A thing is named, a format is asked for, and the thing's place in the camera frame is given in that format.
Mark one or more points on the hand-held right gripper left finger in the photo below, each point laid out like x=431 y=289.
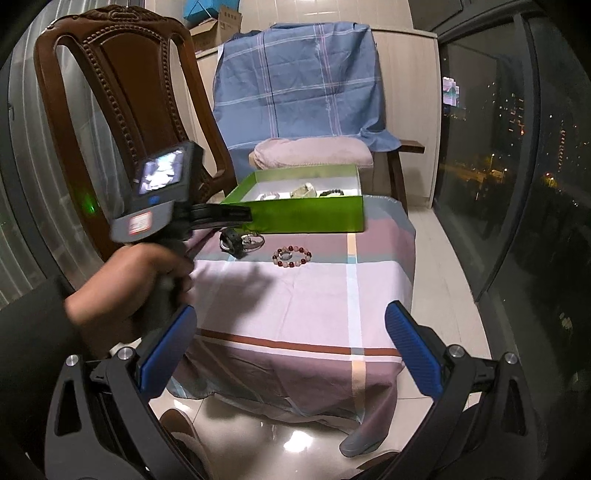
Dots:
x=166 y=350

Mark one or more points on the blue box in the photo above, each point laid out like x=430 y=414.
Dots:
x=203 y=9

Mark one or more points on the pink cushion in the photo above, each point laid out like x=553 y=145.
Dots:
x=314 y=152

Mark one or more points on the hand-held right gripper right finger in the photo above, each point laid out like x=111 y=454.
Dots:
x=413 y=350

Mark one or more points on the carved wooden chair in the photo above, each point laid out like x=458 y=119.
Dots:
x=124 y=83

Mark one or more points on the sheer white curtain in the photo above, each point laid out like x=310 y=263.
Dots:
x=18 y=230

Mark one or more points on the black wristwatch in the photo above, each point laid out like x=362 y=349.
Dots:
x=233 y=240

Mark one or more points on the person's left forearm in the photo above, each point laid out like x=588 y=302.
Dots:
x=32 y=332

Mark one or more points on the person's left hand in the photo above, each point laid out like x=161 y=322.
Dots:
x=120 y=281

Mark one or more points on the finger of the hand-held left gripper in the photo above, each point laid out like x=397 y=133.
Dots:
x=221 y=217

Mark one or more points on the white wristwatch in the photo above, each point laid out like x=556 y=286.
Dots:
x=304 y=190

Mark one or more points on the dark wooden bench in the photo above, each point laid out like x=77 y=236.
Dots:
x=397 y=166

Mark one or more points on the pink plaid tablecloth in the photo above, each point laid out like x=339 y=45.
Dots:
x=286 y=314

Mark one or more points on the green cardboard box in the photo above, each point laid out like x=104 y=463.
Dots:
x=304 y=214

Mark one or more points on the blue plaid cloth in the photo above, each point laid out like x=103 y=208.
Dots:
x=300 y=83

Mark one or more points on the brown cardboard box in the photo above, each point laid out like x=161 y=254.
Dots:
x=212 y=30

